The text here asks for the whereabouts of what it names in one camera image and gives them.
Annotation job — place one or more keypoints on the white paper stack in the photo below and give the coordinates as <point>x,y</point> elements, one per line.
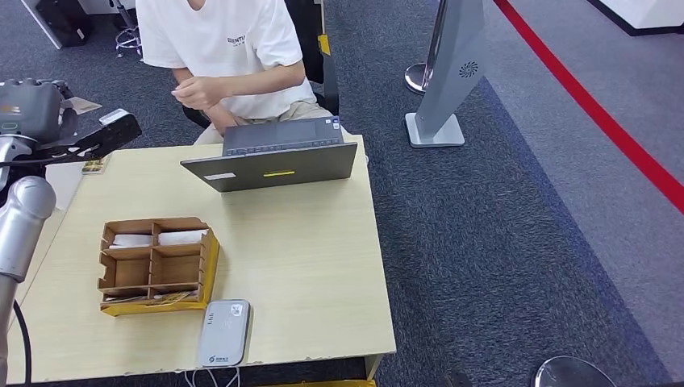
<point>181,237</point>
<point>131,240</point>

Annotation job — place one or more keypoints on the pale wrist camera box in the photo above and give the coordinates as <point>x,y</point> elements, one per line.
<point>114,117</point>

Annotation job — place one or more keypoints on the white platform with black base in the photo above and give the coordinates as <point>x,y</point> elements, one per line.
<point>641,13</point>

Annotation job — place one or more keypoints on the white ID card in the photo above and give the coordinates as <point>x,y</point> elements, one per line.
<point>83,105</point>

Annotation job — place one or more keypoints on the person's right forearm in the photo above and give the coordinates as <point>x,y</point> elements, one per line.
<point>181,75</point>

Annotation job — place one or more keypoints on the white leaning panel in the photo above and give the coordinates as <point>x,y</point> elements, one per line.
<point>41,24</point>

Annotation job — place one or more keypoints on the grey laptop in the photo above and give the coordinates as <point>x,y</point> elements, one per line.
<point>278,170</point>

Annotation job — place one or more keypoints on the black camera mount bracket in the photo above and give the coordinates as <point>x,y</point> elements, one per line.
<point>115,136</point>

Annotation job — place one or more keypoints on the person's right hand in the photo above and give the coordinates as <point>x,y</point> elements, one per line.
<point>222,118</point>

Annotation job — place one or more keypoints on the printed room key card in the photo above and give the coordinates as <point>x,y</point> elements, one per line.
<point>124,299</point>
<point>172,298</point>

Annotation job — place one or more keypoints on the grey kiosk stand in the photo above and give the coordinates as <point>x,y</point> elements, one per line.
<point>451,69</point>

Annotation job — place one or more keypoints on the black bag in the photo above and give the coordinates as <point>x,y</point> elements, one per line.
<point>64,18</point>

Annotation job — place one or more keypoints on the chrome base stool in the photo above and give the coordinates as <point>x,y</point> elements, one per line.
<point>128,38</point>

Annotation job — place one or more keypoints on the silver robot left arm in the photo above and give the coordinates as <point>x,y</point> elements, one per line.
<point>21,224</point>

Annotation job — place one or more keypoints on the person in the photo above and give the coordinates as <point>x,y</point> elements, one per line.
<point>224,42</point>

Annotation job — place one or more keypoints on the yellow strip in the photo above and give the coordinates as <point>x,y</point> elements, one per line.
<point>320,383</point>

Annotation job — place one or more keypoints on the person's left forearm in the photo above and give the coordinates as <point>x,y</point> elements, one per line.
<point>267,80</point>

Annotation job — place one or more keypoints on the white cabinet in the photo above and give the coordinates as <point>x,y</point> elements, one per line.
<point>67,184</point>

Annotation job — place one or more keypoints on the grey card reader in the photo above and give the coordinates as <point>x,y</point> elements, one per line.
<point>224,332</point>

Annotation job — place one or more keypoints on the chrome stanchion post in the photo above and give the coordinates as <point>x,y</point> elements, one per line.
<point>417,79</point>

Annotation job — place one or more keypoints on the yellow tag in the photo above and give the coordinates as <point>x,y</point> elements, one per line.
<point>324,45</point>

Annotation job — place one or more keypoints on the person's left hand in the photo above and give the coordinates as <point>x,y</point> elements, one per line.
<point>200,93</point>

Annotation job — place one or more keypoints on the red floor tape line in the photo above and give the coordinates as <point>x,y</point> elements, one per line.
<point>585,101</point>

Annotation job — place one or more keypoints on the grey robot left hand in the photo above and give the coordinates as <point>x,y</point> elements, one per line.
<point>32,109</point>

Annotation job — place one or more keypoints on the small yellow-green card stack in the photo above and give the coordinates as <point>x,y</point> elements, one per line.
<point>95,165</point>

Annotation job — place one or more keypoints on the chrome round base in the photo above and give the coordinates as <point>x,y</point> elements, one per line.
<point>569,374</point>

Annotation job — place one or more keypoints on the black office chair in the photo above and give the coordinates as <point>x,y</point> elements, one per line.
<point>310,32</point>

